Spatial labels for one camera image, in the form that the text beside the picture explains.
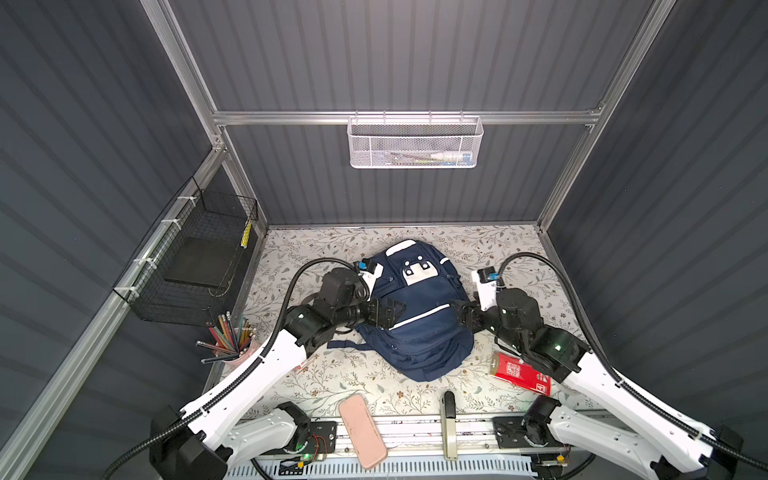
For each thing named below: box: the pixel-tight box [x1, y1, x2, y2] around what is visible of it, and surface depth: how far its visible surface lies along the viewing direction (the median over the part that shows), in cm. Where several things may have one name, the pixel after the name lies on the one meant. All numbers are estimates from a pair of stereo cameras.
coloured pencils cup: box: [196, 311, 256, 364], surface depth 80 cm
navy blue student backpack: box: [327, 240, 474, 382], surface depth 84 cm
